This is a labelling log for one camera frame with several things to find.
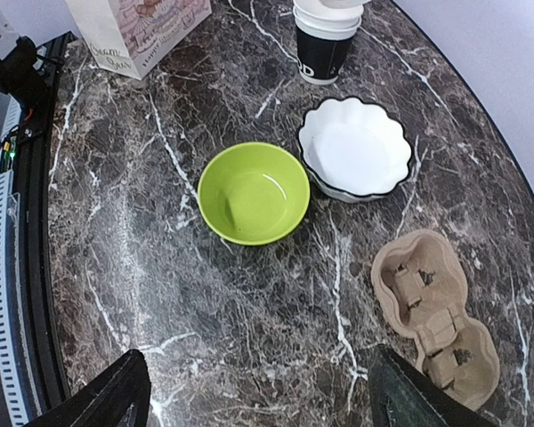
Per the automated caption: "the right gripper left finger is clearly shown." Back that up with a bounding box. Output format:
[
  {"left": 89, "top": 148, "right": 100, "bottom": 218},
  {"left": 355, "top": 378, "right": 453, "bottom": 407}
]
[{"left": 28, "top": 349, "right": 151, "bottom": 426}]

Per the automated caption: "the black front rail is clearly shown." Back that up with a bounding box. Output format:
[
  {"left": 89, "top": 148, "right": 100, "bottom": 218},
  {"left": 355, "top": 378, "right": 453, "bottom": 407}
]
[{"left": 13, "top": 33, "right": 75, "bottom": 411}]

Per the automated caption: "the white scalloped bowl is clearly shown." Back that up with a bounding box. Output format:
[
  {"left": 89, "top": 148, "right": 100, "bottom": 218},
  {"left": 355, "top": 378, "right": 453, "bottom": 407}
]
[{"left": 297, "top": 96, "right": 412, "bottom": 204}]

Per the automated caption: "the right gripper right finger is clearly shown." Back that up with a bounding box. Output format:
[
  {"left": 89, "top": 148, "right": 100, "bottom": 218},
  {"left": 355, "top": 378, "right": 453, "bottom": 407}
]
[{"left": 368, "top": 344, "right": 493, "bottom": 427}]

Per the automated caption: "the green bowl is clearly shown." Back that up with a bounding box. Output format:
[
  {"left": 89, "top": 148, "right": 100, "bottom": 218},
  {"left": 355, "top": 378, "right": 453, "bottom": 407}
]
[{"left": 198, "top": 142, "right": 311, "bottom": 246}]

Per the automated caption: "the cardboard cup carrier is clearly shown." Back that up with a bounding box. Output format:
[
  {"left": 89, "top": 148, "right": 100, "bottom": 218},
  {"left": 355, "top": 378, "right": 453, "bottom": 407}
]
[{"left": 370, "top": 229, "right": 500, "bottom": 411}]

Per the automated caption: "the white cable duct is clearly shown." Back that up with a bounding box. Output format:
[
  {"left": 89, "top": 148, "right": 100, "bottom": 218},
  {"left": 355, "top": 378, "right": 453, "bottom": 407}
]
[{"left": 0, "top": 171, "right": 28, "bottom": 426}]

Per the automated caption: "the stack of paper cups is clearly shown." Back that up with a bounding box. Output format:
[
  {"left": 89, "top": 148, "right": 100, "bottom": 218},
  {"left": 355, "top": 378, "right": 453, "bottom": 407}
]
[{"left": 293, "top": 1, "right": 364, "bottom": 85}]

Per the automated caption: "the kraft paper bag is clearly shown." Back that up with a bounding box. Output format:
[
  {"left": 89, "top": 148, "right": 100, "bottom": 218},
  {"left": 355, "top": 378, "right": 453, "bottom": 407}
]
[{"left": 67, "top": 0, "right": 212, "bottom": 80}]

